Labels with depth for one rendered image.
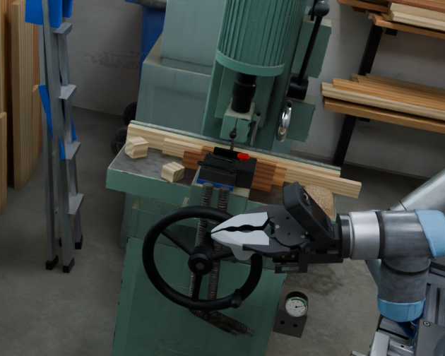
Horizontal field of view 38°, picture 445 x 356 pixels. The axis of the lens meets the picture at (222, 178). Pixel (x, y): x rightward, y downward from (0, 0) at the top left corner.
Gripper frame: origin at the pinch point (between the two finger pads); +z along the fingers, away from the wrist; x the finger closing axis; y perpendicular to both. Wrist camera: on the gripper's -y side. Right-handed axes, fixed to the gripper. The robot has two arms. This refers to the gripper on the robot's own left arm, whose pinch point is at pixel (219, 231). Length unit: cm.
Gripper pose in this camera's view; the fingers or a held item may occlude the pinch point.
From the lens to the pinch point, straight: 101.9
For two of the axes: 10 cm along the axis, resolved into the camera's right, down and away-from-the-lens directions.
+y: 0.3, 6.4, 7.6
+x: -0.1, -7.6, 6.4
